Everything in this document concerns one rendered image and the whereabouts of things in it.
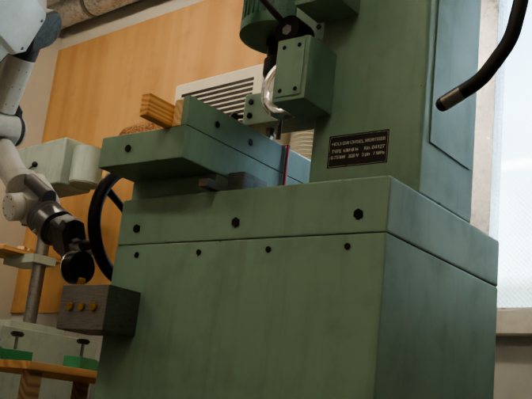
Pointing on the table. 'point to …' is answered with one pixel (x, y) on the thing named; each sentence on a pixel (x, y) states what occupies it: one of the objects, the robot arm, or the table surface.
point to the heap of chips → (140, 127)
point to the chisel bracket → (257, 122)
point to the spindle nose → (270, 55)
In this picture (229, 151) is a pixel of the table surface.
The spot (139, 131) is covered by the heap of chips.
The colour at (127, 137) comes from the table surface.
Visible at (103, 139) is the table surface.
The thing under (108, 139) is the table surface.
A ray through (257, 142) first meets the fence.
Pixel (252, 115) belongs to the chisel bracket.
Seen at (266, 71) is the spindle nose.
